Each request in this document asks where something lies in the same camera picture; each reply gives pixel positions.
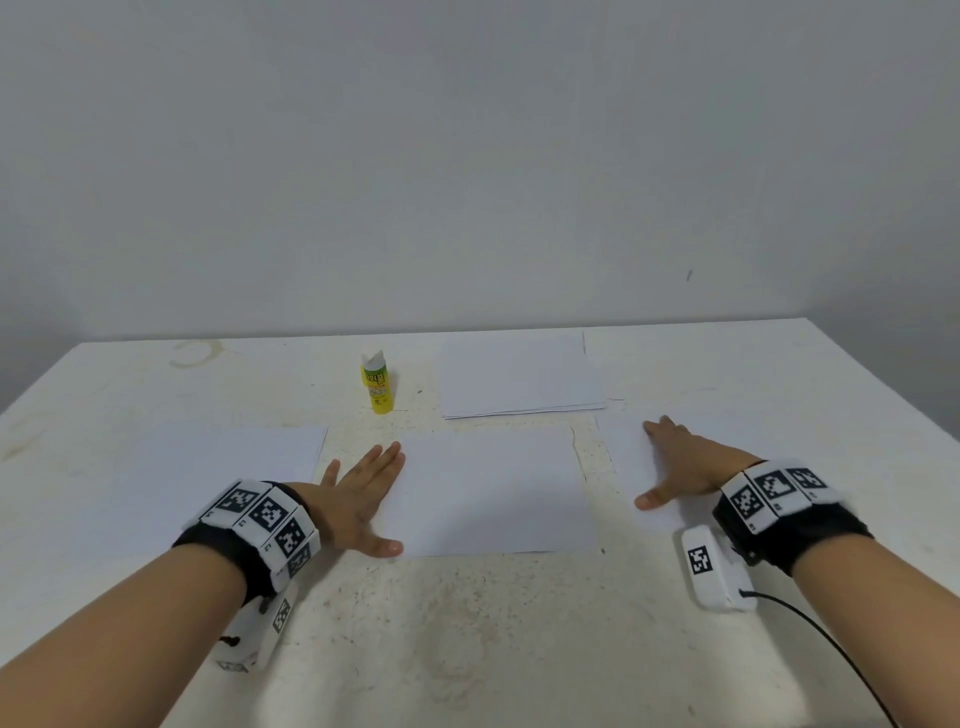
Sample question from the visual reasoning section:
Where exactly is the person's left hand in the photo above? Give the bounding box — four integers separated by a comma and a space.
285, 441, 408, 561

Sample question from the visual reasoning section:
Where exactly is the black cable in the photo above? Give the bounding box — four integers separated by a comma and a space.
744, 588, 902, 728

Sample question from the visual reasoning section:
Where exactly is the stack of white paper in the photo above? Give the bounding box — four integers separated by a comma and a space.
75, 421, 330, 564
597, 408, 819, 527

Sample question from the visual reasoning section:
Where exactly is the black marker wristband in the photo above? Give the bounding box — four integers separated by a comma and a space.
711, 457, 875, 578
172, 478, 324, 605

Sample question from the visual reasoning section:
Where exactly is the person's left forearm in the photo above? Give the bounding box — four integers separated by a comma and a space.
0, 543, 249, 728

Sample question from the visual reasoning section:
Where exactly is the person's right forearm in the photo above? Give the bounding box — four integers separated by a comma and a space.
792, 534, 960, 728

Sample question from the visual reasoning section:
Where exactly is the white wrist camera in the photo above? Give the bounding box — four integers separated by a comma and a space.
213, 591, 296, 674
679, 522, 759, 614

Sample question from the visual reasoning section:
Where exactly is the person's right hand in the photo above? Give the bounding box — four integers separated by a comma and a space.
633, 415, 764, 513

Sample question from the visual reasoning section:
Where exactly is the glued white paper sheet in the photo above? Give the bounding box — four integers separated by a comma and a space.
372, 426, 602, 561
436, 330, 608, 422

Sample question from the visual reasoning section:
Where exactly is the yellow glue stick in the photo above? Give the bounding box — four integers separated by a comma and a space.
360, 349, 398, 417

